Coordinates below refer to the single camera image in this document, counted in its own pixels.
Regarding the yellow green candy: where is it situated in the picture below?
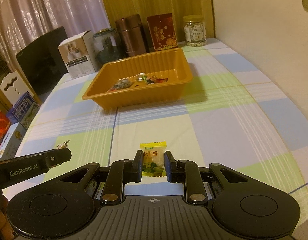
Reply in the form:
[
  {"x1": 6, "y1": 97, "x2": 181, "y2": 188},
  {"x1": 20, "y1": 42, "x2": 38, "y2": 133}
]
[{"x1": 140, "y1": 141, "x2": 167, "y2": 178}]

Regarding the red bag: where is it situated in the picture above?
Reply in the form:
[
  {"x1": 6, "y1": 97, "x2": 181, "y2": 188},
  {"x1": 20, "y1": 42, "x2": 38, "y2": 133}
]
[{"x1": 0, "y1": 110, "x2": 12, "y2": 155}]

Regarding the white wooden chair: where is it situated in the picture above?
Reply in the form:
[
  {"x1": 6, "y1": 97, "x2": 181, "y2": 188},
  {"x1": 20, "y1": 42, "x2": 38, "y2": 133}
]
[{"x1": 0, "y1": 69, "x2": 32, "y2": 105}]

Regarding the silver black snack packet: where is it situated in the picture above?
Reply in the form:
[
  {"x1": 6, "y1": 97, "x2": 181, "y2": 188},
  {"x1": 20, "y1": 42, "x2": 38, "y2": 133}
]
[{"x1": 109, "y1": 79, "x2": 133, "y2": 92}]

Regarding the black chair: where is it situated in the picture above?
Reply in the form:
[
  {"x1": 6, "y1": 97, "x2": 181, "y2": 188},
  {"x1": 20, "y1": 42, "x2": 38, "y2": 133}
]
[{"x1": 15, "y1": 26, "x2": 69, "y2": 96}]

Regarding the light blue carton box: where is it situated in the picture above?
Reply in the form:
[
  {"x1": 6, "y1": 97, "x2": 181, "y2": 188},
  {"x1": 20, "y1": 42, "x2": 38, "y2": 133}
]
[{"x1": 0, "y1": 122, "x2": 27, "y2": 159}]

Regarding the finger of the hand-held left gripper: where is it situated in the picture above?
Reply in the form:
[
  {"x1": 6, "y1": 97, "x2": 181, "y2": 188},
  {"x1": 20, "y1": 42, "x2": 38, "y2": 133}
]
[{"x1": 45, "y1": 148, "x2": 72, "y2": 168}]

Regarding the red gift box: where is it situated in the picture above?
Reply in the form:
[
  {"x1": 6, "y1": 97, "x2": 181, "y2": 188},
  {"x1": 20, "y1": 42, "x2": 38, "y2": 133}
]
[{"x1": 147, "y1": 13, "x2": 179, "y2": 52}]

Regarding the clear plastic nut jar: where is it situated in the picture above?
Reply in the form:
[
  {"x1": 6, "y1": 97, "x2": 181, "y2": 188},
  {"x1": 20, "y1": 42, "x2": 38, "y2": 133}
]
[{"x1": 183, "y1": 15, "x2": 207, "y2": 47}]

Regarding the orange plastic tray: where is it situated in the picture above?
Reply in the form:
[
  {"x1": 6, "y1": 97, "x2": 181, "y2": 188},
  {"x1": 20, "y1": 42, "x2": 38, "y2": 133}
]
[{"x1": 82, "y1": 48, "x2": 194, "y2": 110}]

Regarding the white cardboard box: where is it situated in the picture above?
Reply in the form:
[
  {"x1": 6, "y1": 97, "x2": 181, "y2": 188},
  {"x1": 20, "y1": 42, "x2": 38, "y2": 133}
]
[{"x1": 58, "y1": 30, "x2": 98, "y2": 80}]

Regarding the brown clear-wrapped candy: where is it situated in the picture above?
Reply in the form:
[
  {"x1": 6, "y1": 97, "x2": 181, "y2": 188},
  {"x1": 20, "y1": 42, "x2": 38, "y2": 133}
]
[{"x1": 55, "y1": 139, "x2": 71, "y2": 153}]

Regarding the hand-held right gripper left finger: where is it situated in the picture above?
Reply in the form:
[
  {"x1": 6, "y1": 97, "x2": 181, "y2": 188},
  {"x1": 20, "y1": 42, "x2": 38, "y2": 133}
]
[{"x1": 60, "y1": 150, "x2": 144, "y2": 204}]

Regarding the pale patterned curtain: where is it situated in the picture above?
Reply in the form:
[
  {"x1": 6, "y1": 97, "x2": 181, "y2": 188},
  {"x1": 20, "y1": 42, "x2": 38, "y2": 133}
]
[{"x1": 0, "y1": 0, "x2": 111, "y2": 63}]

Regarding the dark green glass jar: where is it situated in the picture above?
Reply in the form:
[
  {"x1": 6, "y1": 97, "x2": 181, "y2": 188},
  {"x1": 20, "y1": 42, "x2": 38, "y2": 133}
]
[{"x1": 92, "y1": 29, "x2": 124, "y2": 67}]

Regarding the brown metal canister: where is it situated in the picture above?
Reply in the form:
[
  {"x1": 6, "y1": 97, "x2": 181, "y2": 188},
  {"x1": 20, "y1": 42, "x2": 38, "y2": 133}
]
[{"x1": 116, "y1": 14, "x2": 148, "y2": 58}]

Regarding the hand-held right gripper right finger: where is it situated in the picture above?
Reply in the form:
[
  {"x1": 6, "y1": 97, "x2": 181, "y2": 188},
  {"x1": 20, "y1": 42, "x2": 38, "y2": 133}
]
[{"x1": 164, "y1": 150, "x2": 247, "y2": 204}]

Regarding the dark blue milk carton box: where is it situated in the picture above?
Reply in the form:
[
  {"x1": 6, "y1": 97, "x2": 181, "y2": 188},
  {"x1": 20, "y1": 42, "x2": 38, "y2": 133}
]
[{"x1": 6, "y1": 92, "x2": 41, "y2": 130}]

